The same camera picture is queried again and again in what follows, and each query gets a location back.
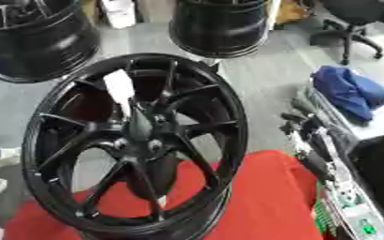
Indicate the blue cloth bag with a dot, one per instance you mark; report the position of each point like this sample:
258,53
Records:
348,90

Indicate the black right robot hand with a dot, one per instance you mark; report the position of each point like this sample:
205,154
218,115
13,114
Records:
316,162

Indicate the black spoked wheel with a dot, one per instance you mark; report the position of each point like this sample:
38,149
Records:
91,129

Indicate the brown cardboard box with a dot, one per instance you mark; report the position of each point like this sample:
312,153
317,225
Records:
292,11

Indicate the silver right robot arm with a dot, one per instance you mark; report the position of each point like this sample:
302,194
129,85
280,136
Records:
378,175

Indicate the black office chair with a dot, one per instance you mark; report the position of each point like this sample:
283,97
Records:
356,18

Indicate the black wheel rim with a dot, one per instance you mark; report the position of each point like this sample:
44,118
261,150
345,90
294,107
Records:
37,43
220,26

